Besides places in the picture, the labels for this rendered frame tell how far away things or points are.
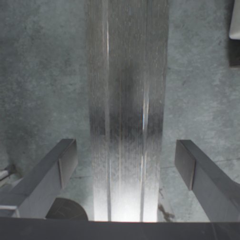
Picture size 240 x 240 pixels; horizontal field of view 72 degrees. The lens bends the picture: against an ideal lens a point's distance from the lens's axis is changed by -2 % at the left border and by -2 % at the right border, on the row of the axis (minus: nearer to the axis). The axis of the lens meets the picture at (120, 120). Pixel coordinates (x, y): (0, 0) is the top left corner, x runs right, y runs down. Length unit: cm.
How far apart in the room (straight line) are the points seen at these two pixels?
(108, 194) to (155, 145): 6
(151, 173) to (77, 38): 83
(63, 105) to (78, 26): 40
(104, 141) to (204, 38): 88
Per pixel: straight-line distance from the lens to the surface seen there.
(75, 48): 93
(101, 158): 16
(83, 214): 102
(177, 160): 16
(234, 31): 95
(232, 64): 93
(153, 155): 16
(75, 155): 16
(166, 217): 73
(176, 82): 92
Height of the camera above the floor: 88
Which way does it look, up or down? 75 degrees down
